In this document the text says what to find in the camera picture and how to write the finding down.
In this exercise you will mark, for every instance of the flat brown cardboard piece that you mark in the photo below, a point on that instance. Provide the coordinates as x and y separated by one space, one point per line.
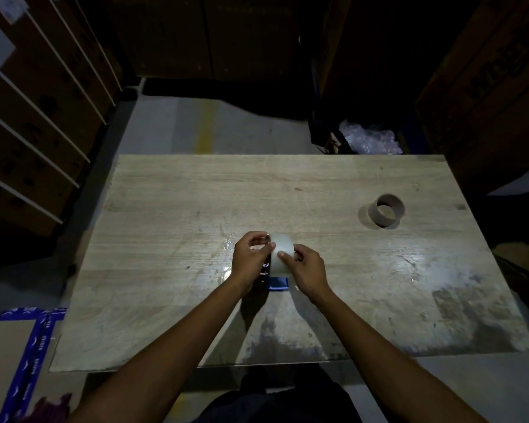
516 257

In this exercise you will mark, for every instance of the cardboard box with blue tape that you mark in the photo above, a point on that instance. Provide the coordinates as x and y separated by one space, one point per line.
0 361

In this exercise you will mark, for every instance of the person's left forearm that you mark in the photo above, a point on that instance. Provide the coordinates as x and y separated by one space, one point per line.
158 361

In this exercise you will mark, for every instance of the person's right hand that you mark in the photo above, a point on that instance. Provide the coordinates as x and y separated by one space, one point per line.
308 273

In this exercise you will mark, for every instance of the small printed white label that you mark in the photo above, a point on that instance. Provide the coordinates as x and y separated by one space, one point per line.
9 7

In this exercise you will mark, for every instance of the clear tape roll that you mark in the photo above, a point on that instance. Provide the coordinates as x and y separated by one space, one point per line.
280 268

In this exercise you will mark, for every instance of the plain brown cardboard boxes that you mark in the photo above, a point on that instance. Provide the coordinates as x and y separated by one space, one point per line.
180 35

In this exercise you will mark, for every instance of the person's dark trousers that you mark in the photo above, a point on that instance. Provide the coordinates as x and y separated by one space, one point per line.
282 405

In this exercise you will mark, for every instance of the maroon cloth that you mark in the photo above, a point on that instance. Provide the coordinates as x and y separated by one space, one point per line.
48 409

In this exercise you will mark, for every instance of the person's right forearm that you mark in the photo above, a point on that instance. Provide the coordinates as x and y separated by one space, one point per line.
392 365

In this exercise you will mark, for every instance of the large printed cardboard box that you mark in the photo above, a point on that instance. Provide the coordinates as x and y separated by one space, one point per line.
498 114

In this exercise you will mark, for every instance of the blue tape dispenser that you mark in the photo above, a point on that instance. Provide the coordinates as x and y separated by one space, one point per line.
277 284

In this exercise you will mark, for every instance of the cardboard tape core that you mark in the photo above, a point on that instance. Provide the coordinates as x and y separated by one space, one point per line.
376 215

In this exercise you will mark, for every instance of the white flat sheet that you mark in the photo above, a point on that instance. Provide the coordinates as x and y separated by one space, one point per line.
520 180

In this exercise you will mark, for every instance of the black plastic bin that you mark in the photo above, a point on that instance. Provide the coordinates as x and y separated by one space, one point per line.
322 136

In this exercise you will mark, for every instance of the person's left hand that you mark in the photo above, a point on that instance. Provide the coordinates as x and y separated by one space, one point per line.
247 264

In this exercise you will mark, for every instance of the clear plastic wrap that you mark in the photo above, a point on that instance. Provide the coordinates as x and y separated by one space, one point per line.
370 138

